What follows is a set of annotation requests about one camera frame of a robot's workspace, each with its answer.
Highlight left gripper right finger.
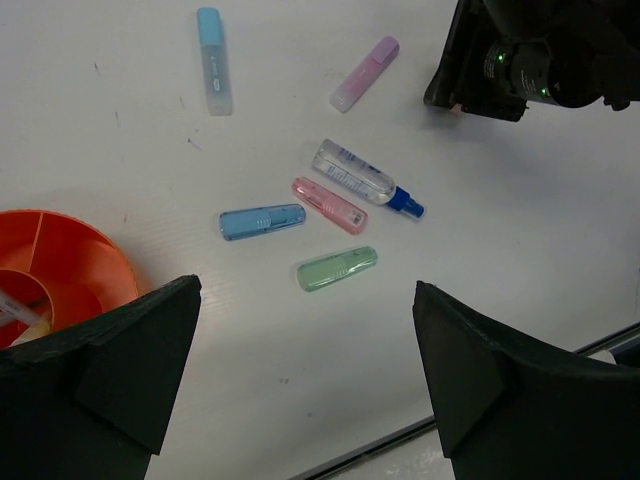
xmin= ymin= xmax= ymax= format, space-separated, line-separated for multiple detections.
xmin=413 ymin=282 xmax=639 ymax=479

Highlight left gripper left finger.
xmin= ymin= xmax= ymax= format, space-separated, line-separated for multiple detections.
xmin=1 ymin=275 xmax=201 ymax=479

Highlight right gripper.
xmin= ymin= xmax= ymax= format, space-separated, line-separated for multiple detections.
xmin=423 ymin=0 xmax=639 ymax=122

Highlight yellow pen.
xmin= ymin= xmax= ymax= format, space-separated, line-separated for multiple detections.
xmin=11 ymin=321 xmax=51 ymax=347

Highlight pink purple highlighter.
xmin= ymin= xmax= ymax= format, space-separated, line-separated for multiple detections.
xmin=329 ymin=36 xmax=400 ymax=113

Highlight orange round organizer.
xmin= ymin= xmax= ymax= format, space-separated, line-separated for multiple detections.
xmin=1 ymin=210 xmax=150 ymax=348

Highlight clear spray bottle blue cap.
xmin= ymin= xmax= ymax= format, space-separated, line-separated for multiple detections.
xmin=312 ymin=139 xmax=426 ymax=220

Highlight pink plastic case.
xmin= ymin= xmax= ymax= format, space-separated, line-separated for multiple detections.
xmin=292 ymin=177 xmax=368 ymax=235

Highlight blue plastic case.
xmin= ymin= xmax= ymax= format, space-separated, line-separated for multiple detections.
xmin=218 ymin=204 xmax=306 ymax=241

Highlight green plastic case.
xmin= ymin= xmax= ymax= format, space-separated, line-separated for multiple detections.
xmin=296 ymin=246 xmax=378 ymax=292

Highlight blue capped highlighter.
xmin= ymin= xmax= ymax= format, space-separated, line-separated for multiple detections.
xmin=196 ymin=7 xmax=233 ymax=116

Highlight metal rail base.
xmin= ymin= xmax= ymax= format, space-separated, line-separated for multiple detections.
xmin=290 ymin=322 xmax=639 ymax=479

